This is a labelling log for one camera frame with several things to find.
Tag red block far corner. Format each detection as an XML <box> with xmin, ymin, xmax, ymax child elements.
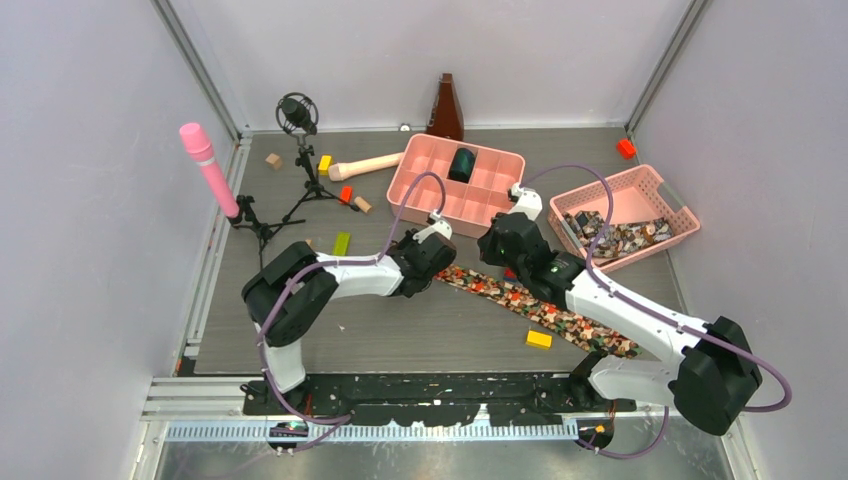
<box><xmin>616</xmin><ymin>138</ymin><xmax>637</xmax><ymax>159</ymax></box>

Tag yellow cube block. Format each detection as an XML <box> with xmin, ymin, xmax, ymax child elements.
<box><xmin>317</xmin><ymin>155</ymin><xmax>333</xmax><ymax>176</ymax></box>

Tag lime green building plate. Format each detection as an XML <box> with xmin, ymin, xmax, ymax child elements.
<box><xmin>332</xmin><ymin>231</ymin><xmax>351</xmax><ymax>256</ymax></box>

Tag small orange block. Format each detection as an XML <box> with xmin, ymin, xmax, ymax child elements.
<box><xmin>339</xmin><ymin>186</ymin><xmax>353</xmax><ymax>204</ymax></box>

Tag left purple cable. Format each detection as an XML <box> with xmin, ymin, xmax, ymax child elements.
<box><xmin>254</xmin><ymin>170</ymin><xmax>448</xmax><ymax>458</ymax></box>

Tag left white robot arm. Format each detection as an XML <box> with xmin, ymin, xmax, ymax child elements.
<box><xmin>241</xmin><ymin>229</ymin><xmax>457</xmax><ymax>414</ymax></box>

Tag black microphone with tripod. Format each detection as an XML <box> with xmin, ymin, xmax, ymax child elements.
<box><xmin>229</xmin><ymin>92</ymin><xmax>360</xmax><ymax>260</ymax></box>

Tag purple cable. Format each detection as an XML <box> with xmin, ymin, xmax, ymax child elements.
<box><xmin>254</xmin><ymin>170</ymin><xmax>448</xmax><ymax>458</ymax></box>
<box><xmin>519</xmin><ymin>163</ymin><xmax>794</xmax><ymax>461</ymax></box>

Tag pink perforated basket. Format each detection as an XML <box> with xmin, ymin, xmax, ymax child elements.
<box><xmin>547</xmin><ymin>165</ymin><xmax>701</xmax><ymax>273</ymax></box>

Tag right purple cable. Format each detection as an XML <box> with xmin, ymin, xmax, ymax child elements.
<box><xmin>519</xmin><ymin>163</ymin><xmax>794</xmax><ymax>461</ymax></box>

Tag wooden cylinder block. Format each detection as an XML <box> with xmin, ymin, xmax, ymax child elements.
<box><xmin>354</xmin><ymin>196</ymin><xmax>373</xmax><ymax>214</ymax></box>

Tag wooden cube block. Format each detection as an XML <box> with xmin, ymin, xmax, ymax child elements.
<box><xmin>265</xmin><ymin>153</ymin><xmax>283</xmax><ymax>170</ymax></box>

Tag pink divided organizer tray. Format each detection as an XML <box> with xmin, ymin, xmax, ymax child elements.
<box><xmin>386</xmin><ymin>134</ymin><xmax>526</xmax><ymax>238</ymax></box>

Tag yellow block near front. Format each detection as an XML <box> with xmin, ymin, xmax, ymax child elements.
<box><xmin>525</xmin><ymin>330</ymin><xmax>553</xmax><ymax>350</ymax></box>

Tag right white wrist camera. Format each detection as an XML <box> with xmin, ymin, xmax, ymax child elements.
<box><xmin>507</xmin><ymin>183</ymin><xmax>543</xmax><ymax>221</ymax></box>

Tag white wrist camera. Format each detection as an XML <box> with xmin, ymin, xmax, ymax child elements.
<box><xmin>413</xmin><ymin>211</ymin><xmax>453</xmax><ymax>244</ymax></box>
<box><xmin>507</xmin><ymin>183</ymin><xmax>543</xmax><ymax>221</ymax></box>

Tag brown wooden metronome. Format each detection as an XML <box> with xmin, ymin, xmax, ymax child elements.
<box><xmin>425</xmin><ymin>73</ymin><xmax>465</xmax><ymax>141</ymax></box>

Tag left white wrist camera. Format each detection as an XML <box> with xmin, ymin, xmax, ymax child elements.
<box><xmin>413</xmin><ymin>211</ymin><xmax>453</xmax><ymax>244</ymax></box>

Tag floral patterned necktie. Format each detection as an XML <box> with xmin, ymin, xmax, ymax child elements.
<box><xmin>436</xmin><ymin>265</ymin><xmax>643</xmax><ymax>359</ymax></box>

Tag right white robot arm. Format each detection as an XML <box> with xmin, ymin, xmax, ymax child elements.
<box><xmin>477</xmin><ymin>213</ymin><xmax>763</xmax><ymax>436</ymax></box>

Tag dark green rolled tie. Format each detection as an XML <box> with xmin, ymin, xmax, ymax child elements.
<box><xmin>448</xmin><ymin>147</ymin><xmax>476</xmax><ymax>183</ymax></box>

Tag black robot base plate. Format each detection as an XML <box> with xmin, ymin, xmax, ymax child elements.
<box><xmin>240</xmin><ymin>372</ymin><xmax>636</xmax><ymax>448</ymax></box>

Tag patterned ties in basket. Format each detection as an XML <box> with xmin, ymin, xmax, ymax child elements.
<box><xmin>563</xmin><ymin>210</ymin><xmax>674</xmax><ymax>260</ymax></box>

